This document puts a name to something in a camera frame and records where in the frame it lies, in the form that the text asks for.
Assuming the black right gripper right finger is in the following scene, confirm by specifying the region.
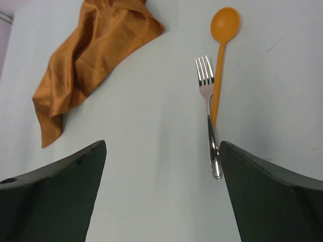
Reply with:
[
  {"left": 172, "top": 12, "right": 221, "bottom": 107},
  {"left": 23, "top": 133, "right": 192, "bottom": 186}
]
[{"left": 220, "top": 141, "right": 322, "bottom": 241}]

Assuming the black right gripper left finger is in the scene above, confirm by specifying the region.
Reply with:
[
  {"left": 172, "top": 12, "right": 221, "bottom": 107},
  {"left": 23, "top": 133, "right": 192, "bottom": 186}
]
[{"left": 1, "top": 140, "right": 106, "bottom": 241}]

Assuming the orange-brown cloth napkin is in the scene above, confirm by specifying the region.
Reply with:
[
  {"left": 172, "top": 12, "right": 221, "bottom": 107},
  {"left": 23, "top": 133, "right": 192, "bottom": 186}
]
[{"left": 32, "top": 1, "right": 165, "bottom": 147}]

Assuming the silver metal fork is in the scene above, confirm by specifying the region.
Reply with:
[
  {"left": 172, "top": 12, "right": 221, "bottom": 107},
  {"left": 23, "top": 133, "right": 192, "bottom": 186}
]
[{"left": 195, "top": 55, "right": 223, "bottom": 180}]

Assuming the orange plastic spoon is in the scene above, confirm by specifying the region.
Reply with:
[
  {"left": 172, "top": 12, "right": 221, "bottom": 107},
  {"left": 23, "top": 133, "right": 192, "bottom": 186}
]
[{"left": 210, "top": 7, "right": 240, "bottom": 127}]

